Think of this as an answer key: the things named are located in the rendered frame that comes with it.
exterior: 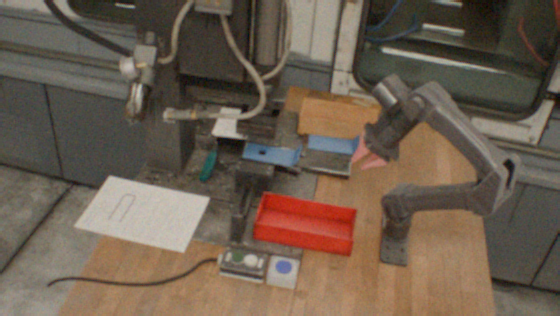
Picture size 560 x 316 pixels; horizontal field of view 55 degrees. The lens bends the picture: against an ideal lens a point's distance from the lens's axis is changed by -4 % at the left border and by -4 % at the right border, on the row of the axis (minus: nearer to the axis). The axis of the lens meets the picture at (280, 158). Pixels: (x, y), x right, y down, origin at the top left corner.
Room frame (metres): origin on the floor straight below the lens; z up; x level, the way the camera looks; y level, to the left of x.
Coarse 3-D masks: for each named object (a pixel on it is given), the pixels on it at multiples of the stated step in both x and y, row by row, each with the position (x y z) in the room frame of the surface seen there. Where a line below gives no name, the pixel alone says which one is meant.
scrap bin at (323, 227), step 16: (272, 208) 1.11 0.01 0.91; (288, 208) 1.10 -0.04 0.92; (304, 208) 1.10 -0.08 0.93; (320, 208) 1.09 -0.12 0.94; (336, 208) 1.09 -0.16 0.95; (352, 208) 1.08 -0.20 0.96; (256, 224) 0.99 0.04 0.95; (272, 224) 1.05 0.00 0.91; (288, 224) 1.06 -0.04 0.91; (304, 224) 1.06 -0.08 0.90; (320, 224) 1.07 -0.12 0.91; (336, 224) 1.07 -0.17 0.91; (352, 224) 1.08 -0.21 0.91; (272, 240) 0.99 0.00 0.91; (288, 240) 0.98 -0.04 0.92; (304, 240) 0.98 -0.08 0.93; (320, 240) 0.97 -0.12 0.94; (336, 240) 0.97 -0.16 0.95; (352, 240) 0.97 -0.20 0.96
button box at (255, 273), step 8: (232, 248) 0.93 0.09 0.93; (224, 256) 0.90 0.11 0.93; (256, 256) 0.91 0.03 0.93; (264, 256) 0.91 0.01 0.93; (200, 264) 0.89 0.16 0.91; (224, 264) 0.87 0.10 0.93; (232, 264) 0.88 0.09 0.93; (240, 264) 0.88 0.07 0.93; (256, 264) 0.88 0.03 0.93; (264, 264) 0.89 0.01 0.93; (184, 272) 0.86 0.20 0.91; (224, 272) 0.87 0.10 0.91; (232, 272) 0.86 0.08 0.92; (240, 272) 0.86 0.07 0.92; (248, 272) 0.86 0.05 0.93; (256, 272) 0.86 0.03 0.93; (264, 272) 0.87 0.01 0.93; (56, 280) 0.81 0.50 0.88; (64, 280) 0.81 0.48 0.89; (88, 280) 0.80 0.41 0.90; (96, 280) 0.80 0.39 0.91; (104, 280) 0.80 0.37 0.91; (112, 280) 0.81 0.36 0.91; (160, 280) 0.82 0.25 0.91; (168, 280) 0.83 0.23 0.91; (256, 280) 0.86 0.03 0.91
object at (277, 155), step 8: (248, 144) 1.27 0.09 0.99; (248, 152) 1.24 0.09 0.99; (256, 152) 1.24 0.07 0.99; (272, 152) 1.25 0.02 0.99; (280, 152) 1.25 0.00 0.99; (288, 152) 1.26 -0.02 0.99; (296, 152) 1.24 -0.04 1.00; (264, 160) 1.21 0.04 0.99; (272, 160) 1.21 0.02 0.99; (280, 160) 1.22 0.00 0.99; (288, 160) 1.22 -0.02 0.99; (296, 160) 1.20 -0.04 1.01
